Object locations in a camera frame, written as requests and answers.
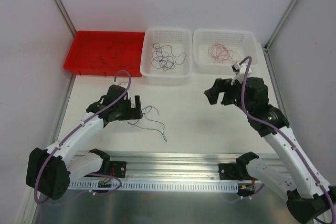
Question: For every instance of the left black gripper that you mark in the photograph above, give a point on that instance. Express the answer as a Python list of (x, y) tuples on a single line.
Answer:
[(130, 109)]

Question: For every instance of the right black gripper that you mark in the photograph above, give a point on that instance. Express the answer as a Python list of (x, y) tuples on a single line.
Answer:
[(227, 96)]

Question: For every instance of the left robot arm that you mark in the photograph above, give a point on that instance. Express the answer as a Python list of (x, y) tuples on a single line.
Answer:
[(51, 170)]

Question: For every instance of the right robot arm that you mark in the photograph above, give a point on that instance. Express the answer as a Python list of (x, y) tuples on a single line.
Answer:
[(306, 193)]

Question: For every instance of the white right mesh basket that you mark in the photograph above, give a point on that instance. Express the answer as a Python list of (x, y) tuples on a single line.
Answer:
[(215, 51)]

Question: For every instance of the white mesh basket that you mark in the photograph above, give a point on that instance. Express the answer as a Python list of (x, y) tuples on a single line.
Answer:
[(166, 57), (215, 51)]

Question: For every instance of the white middle mesh basket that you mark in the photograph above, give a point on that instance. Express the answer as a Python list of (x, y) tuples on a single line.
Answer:
[(166, 57)]

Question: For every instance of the red plastic tray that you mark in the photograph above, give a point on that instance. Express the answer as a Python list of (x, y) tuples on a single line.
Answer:
[(128, 43)]

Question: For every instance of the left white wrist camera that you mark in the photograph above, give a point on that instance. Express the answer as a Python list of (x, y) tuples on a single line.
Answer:
[(125, 84)]

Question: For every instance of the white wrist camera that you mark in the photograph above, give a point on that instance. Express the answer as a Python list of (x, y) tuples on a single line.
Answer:
[(125, 84), (240, 70)]

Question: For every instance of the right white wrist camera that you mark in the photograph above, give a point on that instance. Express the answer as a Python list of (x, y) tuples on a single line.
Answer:
[(240, 70)]

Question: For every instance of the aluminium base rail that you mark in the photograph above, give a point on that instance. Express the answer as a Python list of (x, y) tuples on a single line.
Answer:
[(173, 167)]

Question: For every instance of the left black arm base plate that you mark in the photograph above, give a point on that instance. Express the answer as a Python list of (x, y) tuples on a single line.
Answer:
[(117, 169)]

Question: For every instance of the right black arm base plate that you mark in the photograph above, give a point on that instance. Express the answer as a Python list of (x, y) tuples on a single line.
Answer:
[(228, 171)]

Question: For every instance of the white slotted cable duct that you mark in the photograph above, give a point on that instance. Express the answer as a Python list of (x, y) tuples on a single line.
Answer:
[(138, 185)]

